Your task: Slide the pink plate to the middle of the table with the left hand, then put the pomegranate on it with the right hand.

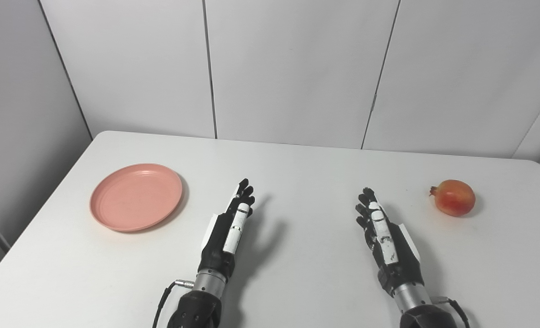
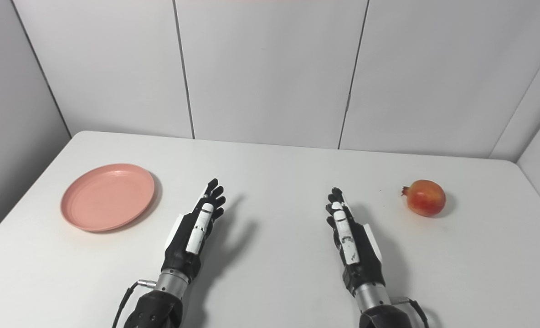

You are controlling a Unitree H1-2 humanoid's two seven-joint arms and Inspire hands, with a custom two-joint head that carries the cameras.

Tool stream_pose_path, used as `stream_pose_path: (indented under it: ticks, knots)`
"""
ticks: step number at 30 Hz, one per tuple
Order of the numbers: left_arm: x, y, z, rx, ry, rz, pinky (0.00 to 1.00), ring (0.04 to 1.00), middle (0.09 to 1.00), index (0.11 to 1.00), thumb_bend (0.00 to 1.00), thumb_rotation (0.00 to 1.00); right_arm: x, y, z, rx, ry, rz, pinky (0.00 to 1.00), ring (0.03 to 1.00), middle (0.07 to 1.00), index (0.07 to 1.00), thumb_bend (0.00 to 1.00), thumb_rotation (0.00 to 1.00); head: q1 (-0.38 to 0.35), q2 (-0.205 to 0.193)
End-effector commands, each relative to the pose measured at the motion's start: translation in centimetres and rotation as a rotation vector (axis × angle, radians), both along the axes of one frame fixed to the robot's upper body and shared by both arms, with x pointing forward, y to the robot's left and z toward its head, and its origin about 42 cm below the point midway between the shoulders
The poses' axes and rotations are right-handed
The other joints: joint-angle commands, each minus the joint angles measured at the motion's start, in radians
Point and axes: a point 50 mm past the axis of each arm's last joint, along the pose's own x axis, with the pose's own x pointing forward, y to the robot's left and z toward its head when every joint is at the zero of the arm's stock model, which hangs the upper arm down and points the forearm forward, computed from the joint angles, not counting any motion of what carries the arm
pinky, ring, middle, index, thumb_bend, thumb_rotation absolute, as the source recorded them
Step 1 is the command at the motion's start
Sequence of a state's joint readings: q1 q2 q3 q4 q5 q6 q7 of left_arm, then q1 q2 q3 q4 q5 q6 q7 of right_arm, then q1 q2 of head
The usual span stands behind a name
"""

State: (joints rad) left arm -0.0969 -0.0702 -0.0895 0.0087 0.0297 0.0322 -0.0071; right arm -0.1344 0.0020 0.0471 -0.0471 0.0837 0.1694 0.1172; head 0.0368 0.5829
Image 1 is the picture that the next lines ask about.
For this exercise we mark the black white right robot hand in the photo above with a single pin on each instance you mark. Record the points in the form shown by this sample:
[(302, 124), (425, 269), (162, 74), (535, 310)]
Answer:
[(395, 255)]

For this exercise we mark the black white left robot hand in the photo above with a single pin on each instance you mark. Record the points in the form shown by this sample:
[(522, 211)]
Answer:
[(219, 246)]

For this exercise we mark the red yellow pomegranate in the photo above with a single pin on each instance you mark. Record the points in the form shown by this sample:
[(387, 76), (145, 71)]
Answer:
[(454, 198)]

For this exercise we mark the pink round plate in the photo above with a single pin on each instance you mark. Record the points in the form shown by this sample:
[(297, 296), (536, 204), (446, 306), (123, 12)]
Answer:
[(135, 198)]

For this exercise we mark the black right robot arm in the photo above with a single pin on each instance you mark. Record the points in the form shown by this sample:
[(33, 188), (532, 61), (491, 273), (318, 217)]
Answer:
[(422, 314)]

